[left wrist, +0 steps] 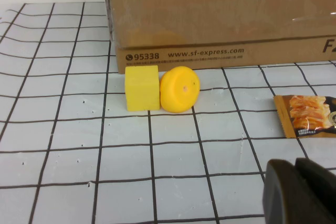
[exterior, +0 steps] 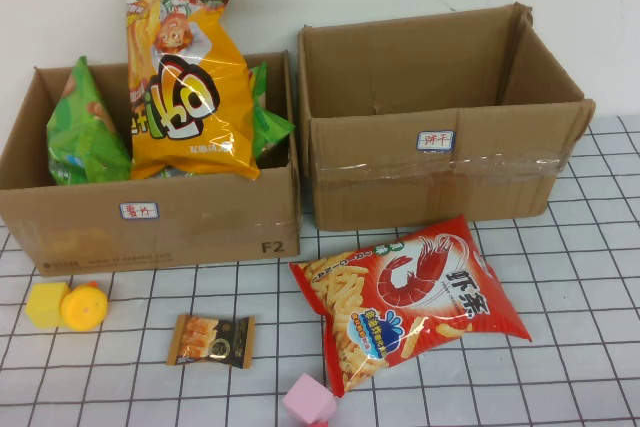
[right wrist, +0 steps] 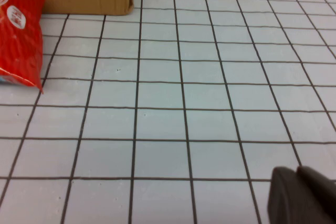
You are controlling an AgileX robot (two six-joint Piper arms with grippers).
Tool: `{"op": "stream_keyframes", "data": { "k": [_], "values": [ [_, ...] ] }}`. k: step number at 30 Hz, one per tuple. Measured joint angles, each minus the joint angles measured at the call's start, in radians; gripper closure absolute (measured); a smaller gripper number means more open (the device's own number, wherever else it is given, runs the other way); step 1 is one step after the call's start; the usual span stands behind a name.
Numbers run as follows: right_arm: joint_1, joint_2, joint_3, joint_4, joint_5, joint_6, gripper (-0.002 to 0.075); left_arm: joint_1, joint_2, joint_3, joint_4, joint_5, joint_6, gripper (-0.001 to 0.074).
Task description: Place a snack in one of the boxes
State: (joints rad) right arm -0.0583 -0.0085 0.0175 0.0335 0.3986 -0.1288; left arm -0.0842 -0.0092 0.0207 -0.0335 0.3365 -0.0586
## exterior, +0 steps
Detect red shrimp cracker bag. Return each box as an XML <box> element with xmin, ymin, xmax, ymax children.
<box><xmin>288</xmin><ymin>214</ymin><xmax>532</xmax><ymax>398</ymax></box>

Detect small brown black snack packet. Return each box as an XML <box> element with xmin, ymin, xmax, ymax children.
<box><xmin>166</xmin><ymin>314</ymin><xmax>256</xmax><ymax>371</ymax></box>

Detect small green snack bag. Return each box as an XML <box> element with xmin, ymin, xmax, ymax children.
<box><xmin>247</xmin><ymin>61</ymin><xmax>296</xmax><ymax>161</ymax></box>

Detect large green snack bag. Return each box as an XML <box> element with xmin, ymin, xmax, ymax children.
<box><xmin>46</xmin><ymin>55</ymin><xmax>134</xmax><ymax>187</ymax></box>

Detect taped brown cardboard box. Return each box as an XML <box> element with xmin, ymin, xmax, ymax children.
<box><xmin>297</xmin><ymin>1</ymin><xmax>597</xmax><ymax>233</ymax></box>

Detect cardboard box printed F2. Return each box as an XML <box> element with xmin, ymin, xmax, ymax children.
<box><xmin>0</xmin><ymin>50</ymin><xmax>303</xmax><ymax>278</ymax></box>

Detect white label red writing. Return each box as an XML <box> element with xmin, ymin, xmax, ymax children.
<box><xmin>417</xmin><ymin>130</ymin><xmax>457</xmax><ymax>152</ymax></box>
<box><xmin>118</xmin><ymin>201</ymin><xmax>160</xmax><ymax>220</ymax></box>

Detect orange potato chips bag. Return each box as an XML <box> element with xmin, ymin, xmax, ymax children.
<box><xmin>124</xmin><ymin>0</ymin><xmax>269</xmax><ymax>182</ymax></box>

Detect pink foam cube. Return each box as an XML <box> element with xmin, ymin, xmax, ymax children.
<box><xmin>282</xmin><ymin>372</ymin><xmax>337</xmax><ymax>427</ymax></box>

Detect yellow toy block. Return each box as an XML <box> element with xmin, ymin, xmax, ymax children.
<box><xmin>59</xmin><ymin>282</ymin><xmax>109</xmax><ymax>332</ymax></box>

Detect white black grid tablecloth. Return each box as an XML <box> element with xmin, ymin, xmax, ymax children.
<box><xmin>0</xmin><ymin>114</ymin><xmax>640</xmax><ymax>427</ymax></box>

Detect yellow foam block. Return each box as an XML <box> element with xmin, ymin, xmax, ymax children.
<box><xmin>25</xmin><ymin>282</ymin><xmax>71</xmax><ymax>331</ymax></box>

